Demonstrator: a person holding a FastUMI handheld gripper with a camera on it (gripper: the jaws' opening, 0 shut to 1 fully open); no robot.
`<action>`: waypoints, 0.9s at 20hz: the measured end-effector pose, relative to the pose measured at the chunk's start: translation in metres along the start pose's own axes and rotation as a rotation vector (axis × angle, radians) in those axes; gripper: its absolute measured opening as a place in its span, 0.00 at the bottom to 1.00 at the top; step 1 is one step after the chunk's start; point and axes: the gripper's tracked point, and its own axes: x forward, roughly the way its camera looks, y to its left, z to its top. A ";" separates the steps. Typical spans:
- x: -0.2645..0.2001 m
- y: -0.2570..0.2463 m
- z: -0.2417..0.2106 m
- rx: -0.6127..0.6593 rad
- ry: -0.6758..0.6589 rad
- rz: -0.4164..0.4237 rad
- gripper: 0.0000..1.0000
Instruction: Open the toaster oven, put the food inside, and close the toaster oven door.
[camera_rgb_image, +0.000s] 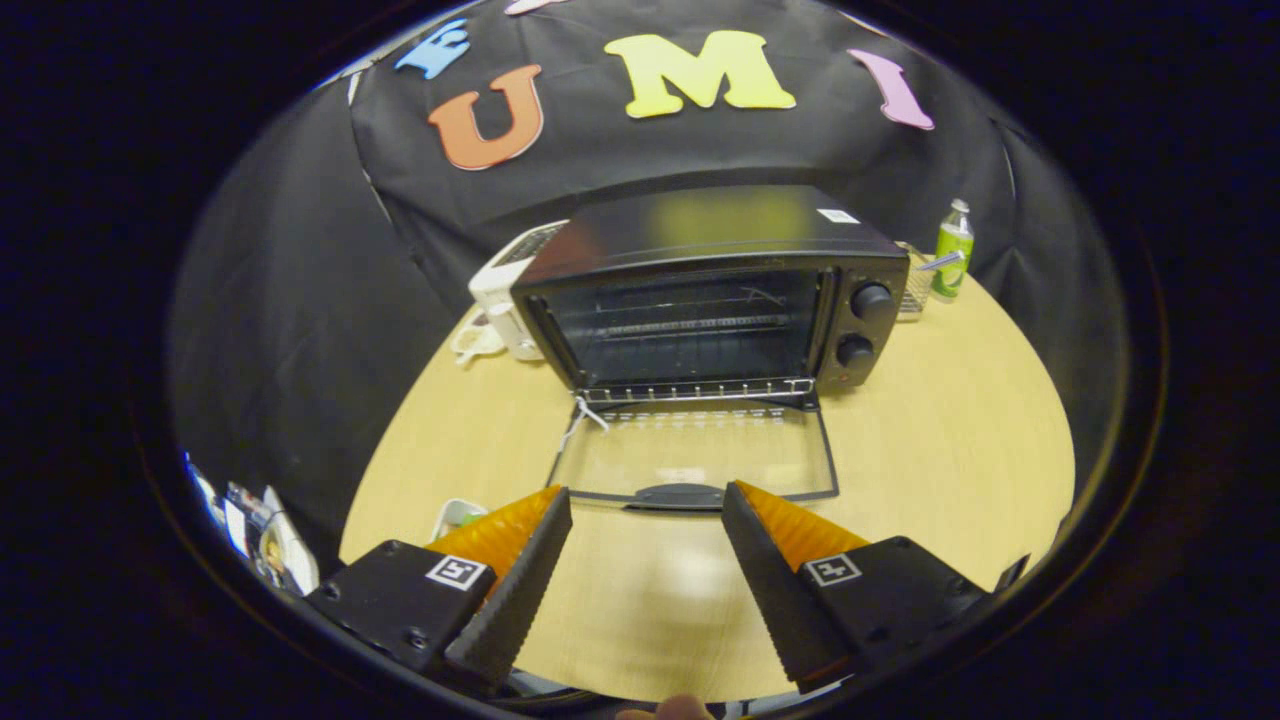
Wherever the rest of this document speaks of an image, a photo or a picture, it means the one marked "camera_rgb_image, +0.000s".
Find clear glass jar with spoon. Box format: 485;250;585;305
897;242;966;323

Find green label bottle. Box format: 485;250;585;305
932;198;976;301

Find small white dish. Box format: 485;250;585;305
432;498;489;541

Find white string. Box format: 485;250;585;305
560;397;611;451

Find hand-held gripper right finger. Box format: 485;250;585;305
722;481;993;694

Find black toaster oven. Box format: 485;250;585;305
510;184;911;511

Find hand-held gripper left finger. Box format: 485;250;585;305
305;486;573;693

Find wire oven rack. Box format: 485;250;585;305
578;315;816;403

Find white plastic appliance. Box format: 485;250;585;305
450;220;571;366

